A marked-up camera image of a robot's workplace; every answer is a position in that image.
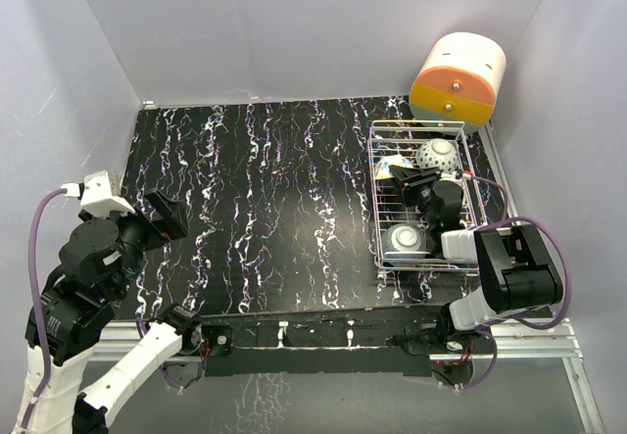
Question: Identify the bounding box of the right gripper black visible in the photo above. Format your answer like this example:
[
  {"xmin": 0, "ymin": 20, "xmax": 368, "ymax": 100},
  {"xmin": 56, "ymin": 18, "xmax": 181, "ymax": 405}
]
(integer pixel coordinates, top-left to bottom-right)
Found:
[{"xmin": 390, "ymin": 166, "xmax": 442, "ymax": 227}]

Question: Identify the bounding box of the orange blue floral bowl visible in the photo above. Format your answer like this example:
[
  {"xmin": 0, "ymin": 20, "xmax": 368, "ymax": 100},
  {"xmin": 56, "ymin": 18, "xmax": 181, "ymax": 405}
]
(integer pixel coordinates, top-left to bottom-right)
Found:
[{"xmin": 374, "ymin": 155, "xmax": 412, "ymax": 180}]

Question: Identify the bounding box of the blue patterned bowl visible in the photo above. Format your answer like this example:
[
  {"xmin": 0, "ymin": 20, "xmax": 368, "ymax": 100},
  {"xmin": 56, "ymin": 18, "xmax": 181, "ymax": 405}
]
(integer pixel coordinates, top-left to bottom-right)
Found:
[{"xmin": 415, "ymin": 138, "xmax": 458, "ymax": 173}]

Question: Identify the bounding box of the red rimmed grey bowl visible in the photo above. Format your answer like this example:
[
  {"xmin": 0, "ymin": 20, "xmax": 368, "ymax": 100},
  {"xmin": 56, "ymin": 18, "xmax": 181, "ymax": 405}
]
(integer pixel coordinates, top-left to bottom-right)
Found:
[{"xmin": 381, "ymin": 223, "xmax": 428, "ymax": 261}]

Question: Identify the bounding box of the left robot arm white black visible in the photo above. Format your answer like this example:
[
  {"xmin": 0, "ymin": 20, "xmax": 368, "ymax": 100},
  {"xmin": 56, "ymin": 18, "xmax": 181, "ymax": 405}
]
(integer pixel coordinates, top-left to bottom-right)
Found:
[{"xmin": 13, "ymin": 184, "xmax": 203, "ymax": 433}]

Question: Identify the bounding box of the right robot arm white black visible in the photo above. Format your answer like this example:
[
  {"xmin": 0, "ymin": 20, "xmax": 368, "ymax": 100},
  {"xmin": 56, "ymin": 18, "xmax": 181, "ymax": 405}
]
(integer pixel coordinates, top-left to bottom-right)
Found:
[{"xmin": 382, "ymin": 166, "xmax": 572, "ymax": 355}]

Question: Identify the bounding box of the pink yellow drawer cabinet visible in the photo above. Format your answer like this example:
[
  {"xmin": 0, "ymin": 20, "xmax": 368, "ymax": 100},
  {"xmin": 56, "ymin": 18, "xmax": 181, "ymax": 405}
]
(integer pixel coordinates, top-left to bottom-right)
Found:
[{"xmin": 409, "ymin": 32, "xmax": 506, "ymax": 133}]

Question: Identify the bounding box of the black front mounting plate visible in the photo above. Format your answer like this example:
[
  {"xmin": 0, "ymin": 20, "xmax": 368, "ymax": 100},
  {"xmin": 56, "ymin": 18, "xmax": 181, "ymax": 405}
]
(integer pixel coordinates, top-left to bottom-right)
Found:
[{"xmin": 201, "ymin": 305, "xmax": 470, "ymax": 377}]

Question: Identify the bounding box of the white wire dish rack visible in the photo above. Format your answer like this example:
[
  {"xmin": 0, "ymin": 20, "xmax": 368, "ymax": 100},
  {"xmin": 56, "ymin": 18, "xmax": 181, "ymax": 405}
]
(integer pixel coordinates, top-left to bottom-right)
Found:
[{"xmin": 367, "ymin": 120, "xmax": 487, "ymax": 273}]

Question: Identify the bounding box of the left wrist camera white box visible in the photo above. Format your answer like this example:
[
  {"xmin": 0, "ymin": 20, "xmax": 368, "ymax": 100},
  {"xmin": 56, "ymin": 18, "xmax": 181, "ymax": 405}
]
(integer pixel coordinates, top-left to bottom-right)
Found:
[{"xmin": 80, "ymin": 170, "xmax": 135, "ymax": 217}]

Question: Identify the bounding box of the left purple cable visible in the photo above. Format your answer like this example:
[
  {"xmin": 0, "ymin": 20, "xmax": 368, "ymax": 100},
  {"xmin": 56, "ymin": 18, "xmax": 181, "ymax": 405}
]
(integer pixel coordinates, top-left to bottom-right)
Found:
[{"xmin": 19, "ymin": 186, "xmax": 82, "ymax": 434}]

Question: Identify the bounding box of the aluminium frame rail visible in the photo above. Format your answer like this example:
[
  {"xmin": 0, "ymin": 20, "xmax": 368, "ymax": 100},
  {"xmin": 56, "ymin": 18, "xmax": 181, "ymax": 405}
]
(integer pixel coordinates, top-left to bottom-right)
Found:
[{"xmin": 97, "ymin": 124, "xmax": 606, "ymax": 434}]

